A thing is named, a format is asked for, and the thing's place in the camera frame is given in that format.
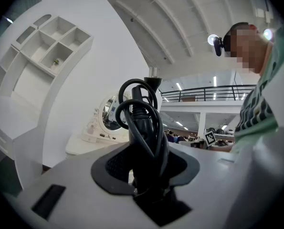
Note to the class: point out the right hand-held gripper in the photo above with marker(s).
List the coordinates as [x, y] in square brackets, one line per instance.
[210, 138]

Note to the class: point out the white and grey hair dryer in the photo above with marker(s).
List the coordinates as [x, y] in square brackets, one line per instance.
[143, 128]

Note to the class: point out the row of dark round objects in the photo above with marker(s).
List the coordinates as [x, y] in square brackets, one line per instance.
[221, 130]

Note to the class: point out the white support column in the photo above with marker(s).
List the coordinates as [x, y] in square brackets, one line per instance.
[202, 125]

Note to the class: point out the black metal railing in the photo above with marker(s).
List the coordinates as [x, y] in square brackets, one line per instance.
[203, 93]

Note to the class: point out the green patterned shirt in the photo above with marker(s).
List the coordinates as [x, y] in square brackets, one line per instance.
[256, 118]

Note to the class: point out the black funnel-shaped fixture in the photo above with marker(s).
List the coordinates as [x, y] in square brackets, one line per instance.
[153, 82]

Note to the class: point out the person's head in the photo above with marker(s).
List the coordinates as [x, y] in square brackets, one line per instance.
[246, 49]

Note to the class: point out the round ceiling lamp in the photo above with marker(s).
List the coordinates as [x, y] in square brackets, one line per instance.
[212, 39]
[267, 34]

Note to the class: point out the white ornate vanity mirror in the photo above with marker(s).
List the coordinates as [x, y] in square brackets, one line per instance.
[94, 128]

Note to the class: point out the white dressing table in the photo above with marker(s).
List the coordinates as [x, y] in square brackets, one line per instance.
[84, 149]

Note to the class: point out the small yellow-green object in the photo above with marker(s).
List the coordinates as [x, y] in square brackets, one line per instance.
[56, 61]

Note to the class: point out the white cubby shelf unit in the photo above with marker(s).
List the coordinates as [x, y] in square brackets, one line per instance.
[34, 63]

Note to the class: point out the black head-mounted camera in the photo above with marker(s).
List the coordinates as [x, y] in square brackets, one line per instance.
[218, 45]

